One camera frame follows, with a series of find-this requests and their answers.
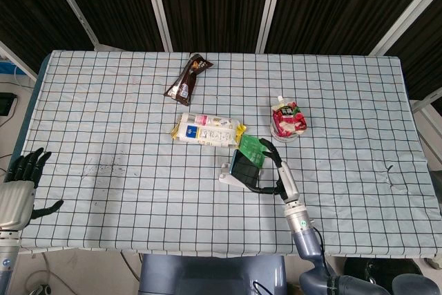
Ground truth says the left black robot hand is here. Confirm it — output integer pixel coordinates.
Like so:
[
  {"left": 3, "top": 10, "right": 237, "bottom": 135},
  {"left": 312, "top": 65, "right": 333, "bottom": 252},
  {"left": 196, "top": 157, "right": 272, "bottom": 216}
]
[{"left": 0, "top": 147, "right": 65, "bottom": 232}]

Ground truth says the blue grey robot torso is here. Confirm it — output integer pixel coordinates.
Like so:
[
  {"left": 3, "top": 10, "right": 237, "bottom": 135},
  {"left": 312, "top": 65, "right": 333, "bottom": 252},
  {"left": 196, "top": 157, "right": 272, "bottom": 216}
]
[{"left": 139, "top": 253, "right": 288, "bottom": 295}]

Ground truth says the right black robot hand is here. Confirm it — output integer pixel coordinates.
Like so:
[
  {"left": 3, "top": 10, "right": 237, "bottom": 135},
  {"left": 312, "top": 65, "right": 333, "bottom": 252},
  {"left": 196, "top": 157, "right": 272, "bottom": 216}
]
[{"left": 247, "top": 137, "right": 300, "bottom": 203}]

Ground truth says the red spout pouch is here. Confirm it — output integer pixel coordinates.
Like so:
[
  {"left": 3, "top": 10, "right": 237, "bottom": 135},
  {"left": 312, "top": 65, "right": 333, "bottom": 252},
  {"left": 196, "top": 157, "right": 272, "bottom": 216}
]
[{"left": 271, "top": 95, "right": 308, "bottom": 137}]

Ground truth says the white frame post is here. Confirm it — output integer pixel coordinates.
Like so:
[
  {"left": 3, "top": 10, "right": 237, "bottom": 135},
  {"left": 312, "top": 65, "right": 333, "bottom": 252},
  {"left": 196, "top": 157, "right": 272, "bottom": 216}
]
[
  {"left": 255, "top": 0, "right": 287, "bottom": 53},
  {"left": 141, "top": 0, "right": 173, "bottom": 53},
  {"left": 0, "top": 41, "right": 38, "bottom": 82},
  {"left": 410, "top": 87, "right": 442, "bottom": 113},
  {"left": 368, "top": 0, "right": 442, "bottom": 57},
  {"left": 43, "top": 0, "right": 101, "bottom": 50}
]

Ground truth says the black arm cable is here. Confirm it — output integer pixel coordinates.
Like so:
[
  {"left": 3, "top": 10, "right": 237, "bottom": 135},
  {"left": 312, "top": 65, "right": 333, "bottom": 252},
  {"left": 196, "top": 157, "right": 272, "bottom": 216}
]
[{"left": 310, "top": 218, "right": 334, "bottom": 275}]

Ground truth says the brown chocolate snack wrapper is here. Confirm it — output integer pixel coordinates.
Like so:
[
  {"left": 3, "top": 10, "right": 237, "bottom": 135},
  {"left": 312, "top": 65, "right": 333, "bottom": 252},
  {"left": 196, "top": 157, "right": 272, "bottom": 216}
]
[{"left": 163, "top": 53, "right": 214, "bottom": 107}]

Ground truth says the white black checkered tablecloth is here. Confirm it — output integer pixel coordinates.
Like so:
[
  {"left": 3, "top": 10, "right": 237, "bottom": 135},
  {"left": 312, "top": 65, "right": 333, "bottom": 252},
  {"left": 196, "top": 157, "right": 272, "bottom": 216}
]
[{"left": 20, "top": 49, "right": 442, "bottom": 260}]

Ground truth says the black bag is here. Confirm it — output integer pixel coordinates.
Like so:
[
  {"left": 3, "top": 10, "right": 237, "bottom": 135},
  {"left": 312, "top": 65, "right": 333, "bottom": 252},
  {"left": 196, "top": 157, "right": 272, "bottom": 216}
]
[{"left": 343, "top": 256, "right": 432, "bottom": 295}]

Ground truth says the white yellow snack package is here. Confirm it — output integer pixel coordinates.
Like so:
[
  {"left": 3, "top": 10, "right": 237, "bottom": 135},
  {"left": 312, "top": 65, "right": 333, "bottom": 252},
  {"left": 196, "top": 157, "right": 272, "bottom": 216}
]
[{"left": 170, "top": 112, "right": 247, "bottom": 147}]

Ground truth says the white folding phone stand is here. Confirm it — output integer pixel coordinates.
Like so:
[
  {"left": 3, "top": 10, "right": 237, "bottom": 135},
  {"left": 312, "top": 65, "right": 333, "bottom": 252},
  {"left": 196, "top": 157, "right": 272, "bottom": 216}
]
[{"left": 218, "top": 162, "right": 263, "bottom": 189}]

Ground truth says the black flat device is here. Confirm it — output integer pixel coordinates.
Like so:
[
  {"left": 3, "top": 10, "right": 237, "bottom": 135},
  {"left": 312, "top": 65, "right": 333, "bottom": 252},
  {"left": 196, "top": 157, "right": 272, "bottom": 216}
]
[{"left": 0, "top": 91, "right": 17, "bottom": 117}]

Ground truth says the black smartphone with blue edge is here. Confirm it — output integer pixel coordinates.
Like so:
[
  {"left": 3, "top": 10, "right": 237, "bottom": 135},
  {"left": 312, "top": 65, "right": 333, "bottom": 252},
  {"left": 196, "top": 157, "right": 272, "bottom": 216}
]
[{"left": 229, "top": 149, "right": 263, "bottom": 184}]

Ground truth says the green sachet packet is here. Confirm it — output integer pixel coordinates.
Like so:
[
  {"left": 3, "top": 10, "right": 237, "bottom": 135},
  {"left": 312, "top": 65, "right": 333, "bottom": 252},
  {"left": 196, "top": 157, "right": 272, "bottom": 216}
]
[{"left": 238, "top": 134, "right": 273, "bottom": 168}]

